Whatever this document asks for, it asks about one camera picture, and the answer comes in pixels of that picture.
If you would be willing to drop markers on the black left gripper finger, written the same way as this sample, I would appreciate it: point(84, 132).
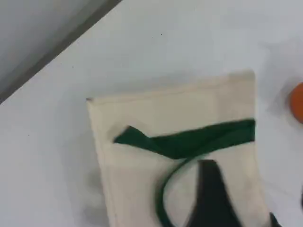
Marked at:
point(210, 201)
point(275, 221)

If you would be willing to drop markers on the orange round pastry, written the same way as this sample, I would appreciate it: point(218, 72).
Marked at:
point(297, 104)

